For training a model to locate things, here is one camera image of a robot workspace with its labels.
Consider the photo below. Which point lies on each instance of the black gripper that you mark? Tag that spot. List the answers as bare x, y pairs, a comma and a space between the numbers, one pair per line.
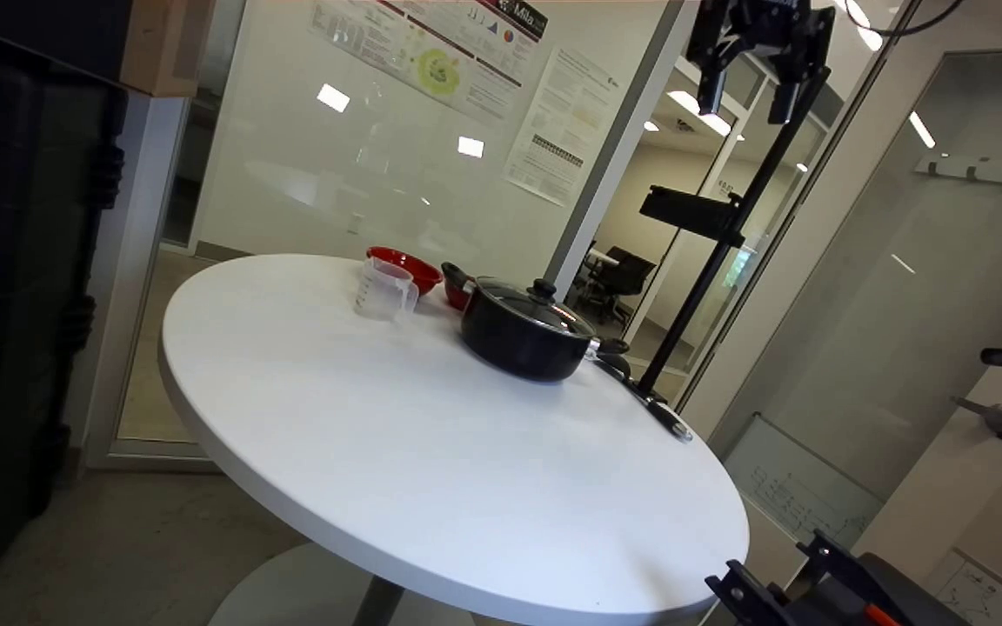
765, 21

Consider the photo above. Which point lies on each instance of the small red bowl dark rim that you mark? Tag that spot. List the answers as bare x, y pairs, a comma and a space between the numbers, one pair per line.
458, 296

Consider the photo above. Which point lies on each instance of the wide red bowl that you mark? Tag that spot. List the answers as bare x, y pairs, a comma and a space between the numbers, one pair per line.
408, 267

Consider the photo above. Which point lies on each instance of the white printed paper sheet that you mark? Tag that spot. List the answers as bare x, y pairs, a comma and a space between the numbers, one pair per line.
564, 126

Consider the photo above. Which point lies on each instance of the black office chair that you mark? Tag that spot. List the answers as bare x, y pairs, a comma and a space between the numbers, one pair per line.
624, 285

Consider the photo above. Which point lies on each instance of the black cooking pot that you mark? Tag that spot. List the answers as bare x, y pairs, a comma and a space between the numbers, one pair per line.
521, 353

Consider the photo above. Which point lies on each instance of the cardboard box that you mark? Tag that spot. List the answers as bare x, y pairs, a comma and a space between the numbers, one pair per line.
165, 48

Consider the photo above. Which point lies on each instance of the black cabinet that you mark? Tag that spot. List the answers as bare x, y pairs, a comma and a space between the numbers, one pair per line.
15, 290

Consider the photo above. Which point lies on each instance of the black camera stand pole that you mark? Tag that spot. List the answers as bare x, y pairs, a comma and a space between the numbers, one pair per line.
696, 301

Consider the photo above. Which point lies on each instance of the coat hook rail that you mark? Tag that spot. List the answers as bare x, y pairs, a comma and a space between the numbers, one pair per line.
990, 176

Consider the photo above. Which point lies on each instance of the colourful wall poster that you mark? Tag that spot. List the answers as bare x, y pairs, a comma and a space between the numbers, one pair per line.
434, 57

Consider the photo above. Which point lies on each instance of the white wall notice sheet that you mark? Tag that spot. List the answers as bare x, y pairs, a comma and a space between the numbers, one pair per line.
981, 594

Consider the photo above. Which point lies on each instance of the white table pedestal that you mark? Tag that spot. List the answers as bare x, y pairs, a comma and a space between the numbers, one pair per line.
295, 594

